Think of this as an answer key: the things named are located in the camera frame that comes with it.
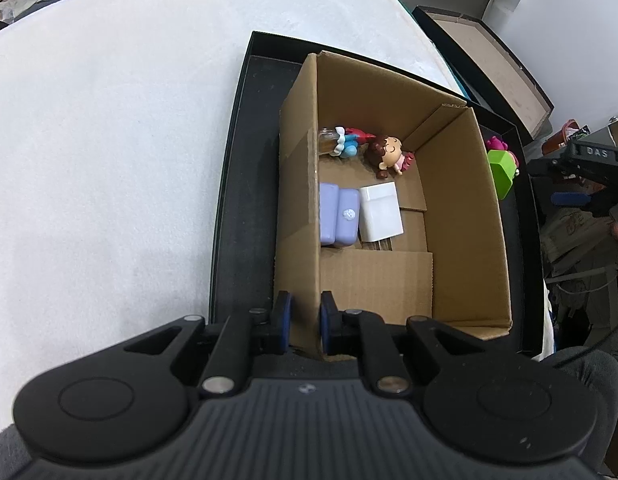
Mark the brown cardboard box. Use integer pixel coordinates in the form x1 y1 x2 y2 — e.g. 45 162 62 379
274 51 513 359

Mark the blue and red small figurine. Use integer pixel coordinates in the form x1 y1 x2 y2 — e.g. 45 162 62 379
317 125 376 159

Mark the brown-haired doll figurine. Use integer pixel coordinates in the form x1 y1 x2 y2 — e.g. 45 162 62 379
364 134 415 180

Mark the large black box lid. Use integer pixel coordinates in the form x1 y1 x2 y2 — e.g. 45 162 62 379
412 5 555 147

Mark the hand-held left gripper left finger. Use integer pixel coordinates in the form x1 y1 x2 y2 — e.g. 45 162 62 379
123 290 294 397

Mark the black shallow tray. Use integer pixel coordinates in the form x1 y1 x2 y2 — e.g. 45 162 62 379
209 31 546 362

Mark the green cube toy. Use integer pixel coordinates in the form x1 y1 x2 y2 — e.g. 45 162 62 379
486 149 521 200

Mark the white charger plug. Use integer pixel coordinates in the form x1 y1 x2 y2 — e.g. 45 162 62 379
357 182 405 242

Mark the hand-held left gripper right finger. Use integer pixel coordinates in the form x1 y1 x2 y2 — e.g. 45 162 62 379
320 290 491 397

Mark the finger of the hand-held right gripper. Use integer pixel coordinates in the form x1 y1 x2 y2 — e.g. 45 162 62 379
549 186 618 218

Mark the lavender plastic case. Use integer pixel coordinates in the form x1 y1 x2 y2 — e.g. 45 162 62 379
318 182 361 247

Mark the beige printed bag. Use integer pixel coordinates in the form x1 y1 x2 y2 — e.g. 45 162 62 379
539 205 618 282

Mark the red plastic container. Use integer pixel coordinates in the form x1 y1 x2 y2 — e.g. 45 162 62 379
541 118 583 156

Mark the person's grey trouser leg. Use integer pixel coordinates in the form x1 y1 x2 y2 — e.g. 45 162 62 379
538 347 618 477

